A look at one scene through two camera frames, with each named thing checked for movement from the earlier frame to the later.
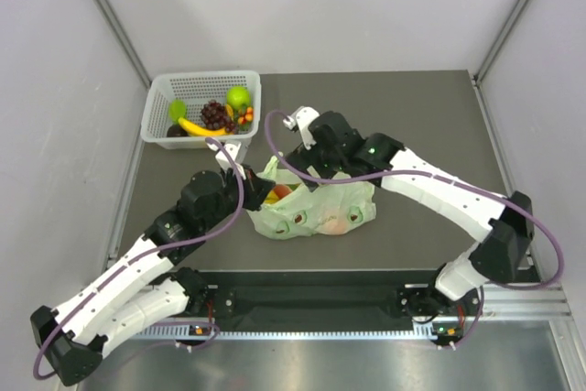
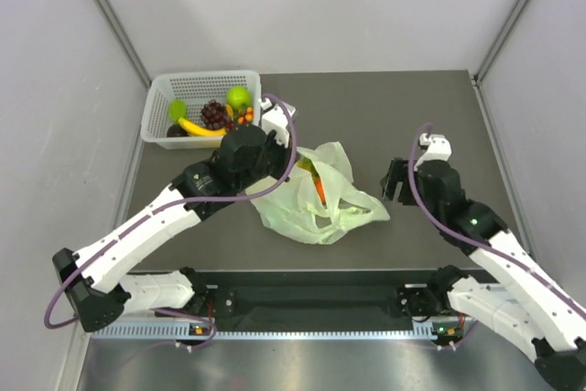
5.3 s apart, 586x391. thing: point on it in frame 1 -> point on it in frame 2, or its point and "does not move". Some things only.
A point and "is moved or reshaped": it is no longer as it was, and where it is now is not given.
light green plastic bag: x=337 y=205 is moved or reshaped
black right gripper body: x=326 y=163 -> x=438 y=211
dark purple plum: x=176 y=131 does not move
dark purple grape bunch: x=213 y=117 does not move
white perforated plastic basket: x=194 y=91 does not move
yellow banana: x=197 y=129 does not move
